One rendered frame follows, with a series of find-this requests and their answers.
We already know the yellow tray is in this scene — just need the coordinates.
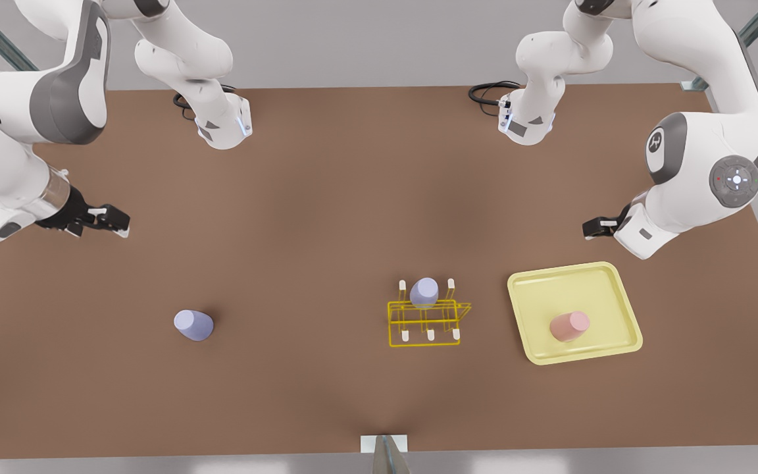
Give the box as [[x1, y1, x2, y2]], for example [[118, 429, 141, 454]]
[[507, 261, 644, 366]]

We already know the pink cup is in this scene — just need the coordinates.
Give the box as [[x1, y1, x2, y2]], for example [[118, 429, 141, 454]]
[[549, 311, 591, 343]]

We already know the lilac cup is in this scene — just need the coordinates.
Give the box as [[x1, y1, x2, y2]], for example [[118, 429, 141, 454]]
[[409, 277, 440, 310], [174, 309, 215, 342]]

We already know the black cable loop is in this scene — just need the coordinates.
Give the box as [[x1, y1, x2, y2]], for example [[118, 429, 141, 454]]
[[468, 80, 524, 119], [173, 84, 239, 121]]

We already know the yellow wire cup rack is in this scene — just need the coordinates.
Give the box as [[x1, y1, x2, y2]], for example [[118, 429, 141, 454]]
[[388, 278, 472, 348]]

